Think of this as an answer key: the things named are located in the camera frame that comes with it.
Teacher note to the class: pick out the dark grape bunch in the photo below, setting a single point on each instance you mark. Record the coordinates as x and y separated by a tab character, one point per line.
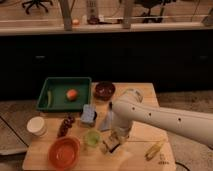
65	126

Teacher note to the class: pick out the green plastic tray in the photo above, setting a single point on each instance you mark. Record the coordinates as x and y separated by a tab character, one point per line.
59	86

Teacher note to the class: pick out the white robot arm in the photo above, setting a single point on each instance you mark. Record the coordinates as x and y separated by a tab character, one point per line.
129	107

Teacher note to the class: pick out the grey blue cloth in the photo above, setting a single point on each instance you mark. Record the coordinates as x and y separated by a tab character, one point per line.
105	125

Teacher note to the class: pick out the orange red bowl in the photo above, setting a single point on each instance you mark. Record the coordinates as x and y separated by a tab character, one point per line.
63	153

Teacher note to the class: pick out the yellow corn cob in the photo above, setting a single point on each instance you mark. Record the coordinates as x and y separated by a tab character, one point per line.
154	149

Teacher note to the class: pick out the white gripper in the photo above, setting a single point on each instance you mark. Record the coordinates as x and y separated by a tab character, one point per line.
112	142

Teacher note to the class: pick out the small green cup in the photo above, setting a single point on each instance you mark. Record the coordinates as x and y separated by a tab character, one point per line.
92	138

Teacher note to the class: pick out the white cup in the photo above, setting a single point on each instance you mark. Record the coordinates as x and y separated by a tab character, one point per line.
37	126

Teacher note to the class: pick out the dark red bowl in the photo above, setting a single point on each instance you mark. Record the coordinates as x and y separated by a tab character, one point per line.
104	90

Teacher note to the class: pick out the blue sponge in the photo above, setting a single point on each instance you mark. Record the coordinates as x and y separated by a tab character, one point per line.
88	115

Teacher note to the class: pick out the black office chair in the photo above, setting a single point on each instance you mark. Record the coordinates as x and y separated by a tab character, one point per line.
147	17

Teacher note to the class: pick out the green bean pod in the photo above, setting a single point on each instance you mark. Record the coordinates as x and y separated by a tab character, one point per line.
49	98

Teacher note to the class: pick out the small orange ball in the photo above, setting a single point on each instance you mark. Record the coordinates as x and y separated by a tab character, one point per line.
75	22

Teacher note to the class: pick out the black chair base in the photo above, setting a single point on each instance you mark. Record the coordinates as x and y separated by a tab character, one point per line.
38	3

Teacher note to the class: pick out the orange red fruit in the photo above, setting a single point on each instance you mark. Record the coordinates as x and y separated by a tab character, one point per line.
72	94

